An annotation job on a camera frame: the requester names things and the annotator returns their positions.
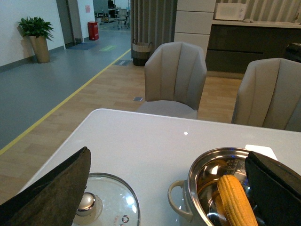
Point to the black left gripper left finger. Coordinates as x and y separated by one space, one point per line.
54 198

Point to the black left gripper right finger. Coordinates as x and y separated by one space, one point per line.
276 190

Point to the yellow corn cob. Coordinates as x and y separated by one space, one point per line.
235 202

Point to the glass pot lid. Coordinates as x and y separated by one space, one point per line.
107 201

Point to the cream electric cooking pot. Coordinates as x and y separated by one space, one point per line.
201 201

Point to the white square coaster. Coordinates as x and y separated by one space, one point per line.
267 151

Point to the right beige upholstered chair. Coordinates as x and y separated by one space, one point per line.
269 95

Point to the beige upholstered chair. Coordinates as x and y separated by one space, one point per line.
175 75
269 95

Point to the metal floor socket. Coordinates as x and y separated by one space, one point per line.
139 99

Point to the dark kitchen counter cabinet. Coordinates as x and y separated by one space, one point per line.
232 47

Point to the left beige upholstered chair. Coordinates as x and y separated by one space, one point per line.
175 75

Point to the tan tall planter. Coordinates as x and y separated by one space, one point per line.
40 48

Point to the woven laundry basket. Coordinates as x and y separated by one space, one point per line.
141 52

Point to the green potted plant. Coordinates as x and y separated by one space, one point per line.
35 26

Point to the red bin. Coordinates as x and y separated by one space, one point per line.
93 30

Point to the white microwave oven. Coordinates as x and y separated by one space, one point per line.
230 11

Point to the white panelled column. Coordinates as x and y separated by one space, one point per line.
193 22

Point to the grey office chair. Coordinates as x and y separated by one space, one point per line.
122 19

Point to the grey curtain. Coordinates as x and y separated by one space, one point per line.
153 21

